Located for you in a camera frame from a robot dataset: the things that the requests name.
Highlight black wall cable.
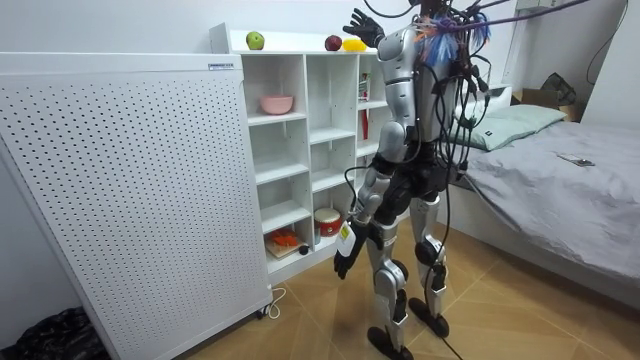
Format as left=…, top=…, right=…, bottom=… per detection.
left=585, top=0, right=630, bottom=86

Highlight robot body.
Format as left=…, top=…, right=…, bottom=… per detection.
left=372, top=0, right=494, bottom=227

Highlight white pillow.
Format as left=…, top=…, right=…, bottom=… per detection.
left=452, top=85, right=514, bottom=122

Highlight robot legs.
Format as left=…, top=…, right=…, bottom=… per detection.
left=366, top=194, right=451, bottom=360

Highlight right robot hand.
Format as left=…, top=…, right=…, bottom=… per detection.
left=342, top=7, right=387, bottom=49

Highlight green apple soft toy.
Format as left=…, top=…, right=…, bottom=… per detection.
left=245, top=30, right=266, bottom=52

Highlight white floor cable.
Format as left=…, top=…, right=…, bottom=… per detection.
left=261, top=285, right=288, bottom=321

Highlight wooden board with orange pieces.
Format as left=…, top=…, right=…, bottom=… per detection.
left=263, top=228, right=307, bottom=261

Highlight white perforated panel cabinet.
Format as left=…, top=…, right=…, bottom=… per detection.
left=0, top=51, right=274, bottom=360

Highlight small flat device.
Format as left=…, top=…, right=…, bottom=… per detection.
left=556, top=152, right=597, bottom=168

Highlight wall air conditioner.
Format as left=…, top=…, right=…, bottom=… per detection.
left=514, top=0, right=567, bottom=13

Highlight grey bed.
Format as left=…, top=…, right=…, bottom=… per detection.
left=437, top=84, right=640, bottom=311

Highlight cable bundle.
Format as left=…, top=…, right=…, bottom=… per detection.
left=362, top=0, right=594, bottom=69

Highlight black plastic bag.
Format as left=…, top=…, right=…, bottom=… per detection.
left=0, top=306, right=109, bottom=360

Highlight white shelf unit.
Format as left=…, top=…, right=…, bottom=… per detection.
left=208, top=22, right=401, bottom=287

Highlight pink bowl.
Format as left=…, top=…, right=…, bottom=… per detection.
left=258, top=94, right=295, bottom=117

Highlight black floor cable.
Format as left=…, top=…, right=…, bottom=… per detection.
left=435, top=327, right=466, bottom=360

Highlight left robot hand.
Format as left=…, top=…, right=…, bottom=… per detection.
left=333, top=218, right=371, bottom=281

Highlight pale green pillow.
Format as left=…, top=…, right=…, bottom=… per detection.
left=449, top=103, right=569, bottom=153

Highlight cardboard box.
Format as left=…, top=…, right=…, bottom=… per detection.
left=512, top=88, right=584, bottom=123

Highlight dark bag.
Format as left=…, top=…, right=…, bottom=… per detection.
left=540, top=72, right=578, bottom=107

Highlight red and white packet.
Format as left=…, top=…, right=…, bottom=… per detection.
left=358, top=72, right=373, bottom=104

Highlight red round tin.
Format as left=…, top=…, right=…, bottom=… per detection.
left=313, top=207, right=345, bottom=238

